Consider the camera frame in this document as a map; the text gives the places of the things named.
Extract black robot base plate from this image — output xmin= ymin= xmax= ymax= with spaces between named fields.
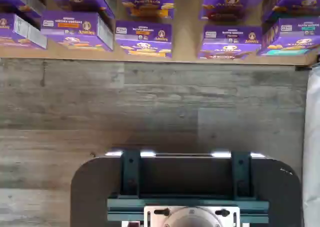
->
xmin=70 ymin=156 xmax=302 ymax=227

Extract wooden shelf board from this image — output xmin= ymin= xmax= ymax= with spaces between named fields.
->
xmin=0 ymin=0 xmax=320 ymax=68

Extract purple Annie's box teal band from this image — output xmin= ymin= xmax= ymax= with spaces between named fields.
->
xmin=257 ymin=17 xmax=320 ymax=57

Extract teal mounting bracket frame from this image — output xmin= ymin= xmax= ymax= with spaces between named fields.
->
xmin=107 ymin=150 xmax=270 ymax=227

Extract silver robot mounting plate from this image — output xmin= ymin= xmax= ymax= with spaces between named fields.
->
xmin=143 ymin=205 xmax=241 ymax=227

